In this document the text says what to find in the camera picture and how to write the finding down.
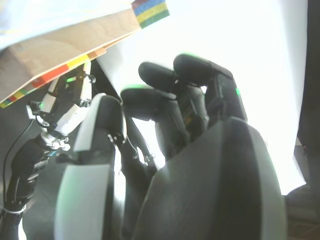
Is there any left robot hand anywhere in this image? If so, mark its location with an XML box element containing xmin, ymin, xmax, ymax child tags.
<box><xmin>53</xmin><ymin>52</ymin><xmax>289</xmax><ymax>240</ymax></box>

